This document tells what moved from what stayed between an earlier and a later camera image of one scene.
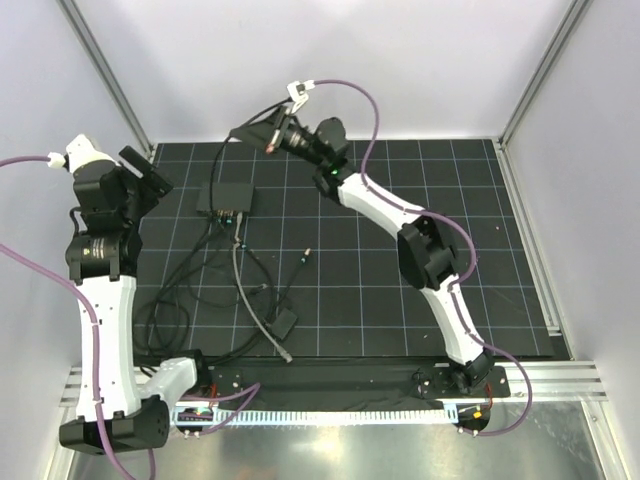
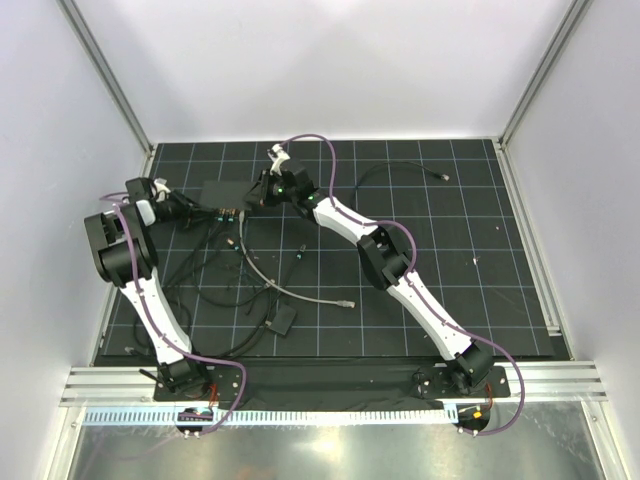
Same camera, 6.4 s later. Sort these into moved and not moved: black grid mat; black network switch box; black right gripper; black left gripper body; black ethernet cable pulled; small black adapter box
Moved: black left gripper body; black right gripper; black ethernet cable pulled
Not moved: black grid mat; small black adapter box; black network switch box
